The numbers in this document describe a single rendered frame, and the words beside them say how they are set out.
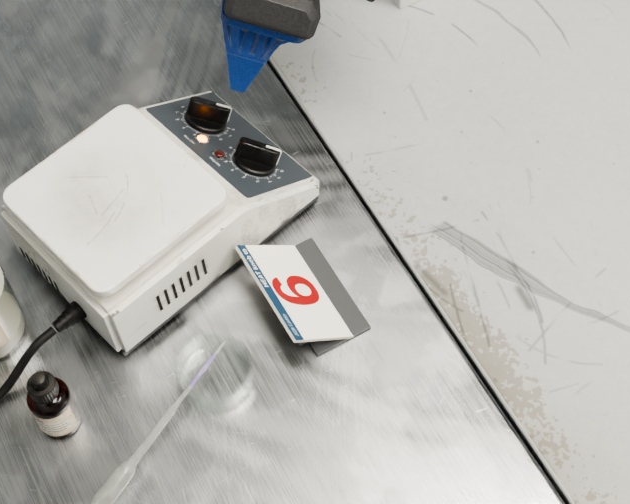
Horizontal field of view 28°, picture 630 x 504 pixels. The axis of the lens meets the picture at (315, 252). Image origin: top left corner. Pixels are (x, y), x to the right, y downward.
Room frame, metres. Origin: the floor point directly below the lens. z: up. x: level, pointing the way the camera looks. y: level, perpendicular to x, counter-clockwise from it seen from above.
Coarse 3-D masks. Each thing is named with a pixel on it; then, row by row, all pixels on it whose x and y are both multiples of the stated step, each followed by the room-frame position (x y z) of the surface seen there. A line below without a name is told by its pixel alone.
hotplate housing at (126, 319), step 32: (160, 128) 0.58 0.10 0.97; (288, 192) 0.53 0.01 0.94; (224, 224) 0.49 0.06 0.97; (256, 224) 0.50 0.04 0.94; (32, 256) 0.49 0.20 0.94; (192, 256) 0.47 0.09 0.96; (224, 256) 0.48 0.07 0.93; (64, 288) 0.46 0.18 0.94; (128, 288) 0.44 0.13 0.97; (160, 288) 0.45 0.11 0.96; (192, 288) 0.46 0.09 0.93; (64, 320) 0.44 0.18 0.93; (96, 320) 0.43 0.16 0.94; (128, 320) 0.43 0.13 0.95; (160, 320) 0.44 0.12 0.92; (128, 352) 0.43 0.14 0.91
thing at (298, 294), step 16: (256, 256) 0.48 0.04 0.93; (272, 256) 0.48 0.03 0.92; (288, 256) 0.49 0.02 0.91; (272, 272) 0.47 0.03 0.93; (288, 272) 0.47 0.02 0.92; (304, 272) 0.47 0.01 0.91; (272, 288) 0.45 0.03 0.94; (288, 288) 0.45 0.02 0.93; (304, 288) 0.46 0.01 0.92; (288, 304) 0.44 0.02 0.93; (304, 304) 0.44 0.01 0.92; (320, 304) 0.44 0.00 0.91; (304, 320) 0.42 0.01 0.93; (320, 320) 0.43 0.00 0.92; (336, 320) 0.43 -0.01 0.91
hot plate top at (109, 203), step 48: (96, 144) 0.55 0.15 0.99; (144, 144) 0.55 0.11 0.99; (48, 192) 0.52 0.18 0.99; (96, 192) 0.51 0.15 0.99; (144, 192) 0.51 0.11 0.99; (192, 192) 0.50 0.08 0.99; (48, 240) 0.47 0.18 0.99; (96, 240) 0.47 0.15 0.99; (144, 240) 0.47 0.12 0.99; (96, 288) 0.43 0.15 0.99
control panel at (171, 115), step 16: (208, 96) 0.63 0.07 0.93; (160, 112) 0.60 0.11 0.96; (176, 112) 0.60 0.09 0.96; (176, 128) 0.58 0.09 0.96; (192, 128) 0.58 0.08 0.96; (240, 128) 0.59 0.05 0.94; (256, 128) 0.60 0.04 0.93; (192, 144) 0.56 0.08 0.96; (208, 144) 0.57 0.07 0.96; (224, 144) 0.57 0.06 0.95; (272, 144) 0.58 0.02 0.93; (208, 160) 0.55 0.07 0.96; (224, 160) 0.55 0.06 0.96; (288, 160) 0.56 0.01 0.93; (224, 176) 0.53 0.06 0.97; (240, 176) 0.53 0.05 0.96; (256, 176) 0.53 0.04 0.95; (272, 176) 0.54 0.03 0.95; (288, 176) 0.54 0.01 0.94; (304, 176) 0.54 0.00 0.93; (240, 192) 0.51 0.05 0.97; (256, 192) 0.52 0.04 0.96
